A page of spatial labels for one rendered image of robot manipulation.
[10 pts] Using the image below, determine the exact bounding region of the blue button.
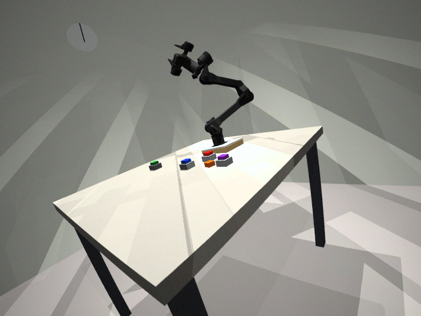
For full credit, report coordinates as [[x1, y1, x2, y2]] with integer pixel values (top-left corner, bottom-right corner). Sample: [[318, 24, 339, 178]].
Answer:
[[179, 159, 195, 170]]

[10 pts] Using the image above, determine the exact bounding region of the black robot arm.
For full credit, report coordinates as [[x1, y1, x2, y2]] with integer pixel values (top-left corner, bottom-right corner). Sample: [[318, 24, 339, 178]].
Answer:
[[173, 51, 254, 147]]

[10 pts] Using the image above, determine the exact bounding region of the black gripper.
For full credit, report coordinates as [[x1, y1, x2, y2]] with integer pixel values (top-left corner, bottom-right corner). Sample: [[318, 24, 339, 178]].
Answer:
[[168, 41, 194, 76]]

